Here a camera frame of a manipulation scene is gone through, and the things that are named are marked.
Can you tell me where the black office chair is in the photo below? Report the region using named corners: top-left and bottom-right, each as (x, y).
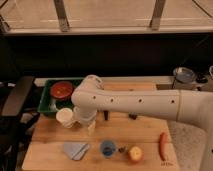
top-left (0, 76), bottom-right (40, 171)

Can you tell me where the blue cup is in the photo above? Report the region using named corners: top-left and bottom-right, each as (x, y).
top-left (99, 140), bottom-right (116, 158)

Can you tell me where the blue towel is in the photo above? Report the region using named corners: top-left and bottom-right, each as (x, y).
top-left (63, 142), bottom-right (90, 161)

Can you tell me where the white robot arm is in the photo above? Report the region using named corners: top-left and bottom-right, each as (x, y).
top-left (71, 75), bottom-right (213, 171)

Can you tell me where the green plastic bin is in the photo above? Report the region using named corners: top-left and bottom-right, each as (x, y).
top-left (37, 77), bottom-right (86, 117)

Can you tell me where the red yellow apple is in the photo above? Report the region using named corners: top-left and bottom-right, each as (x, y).
top-left (127, 146), bottom-right (143, 163)

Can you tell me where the black handled tool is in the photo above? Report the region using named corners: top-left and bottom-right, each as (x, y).
top-left (104, 112), bottom-right (109, 121)

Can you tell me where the red bowl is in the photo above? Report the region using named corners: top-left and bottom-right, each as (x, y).
top-left (50, 81), bottom-right (74, 100)

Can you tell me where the white paper cup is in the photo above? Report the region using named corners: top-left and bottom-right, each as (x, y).
top-left (56, 108), bottom-right (74, 128)

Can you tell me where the metal bowl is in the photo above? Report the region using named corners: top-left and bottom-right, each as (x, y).
top-left (173, 67), bottom-right (196, 84)

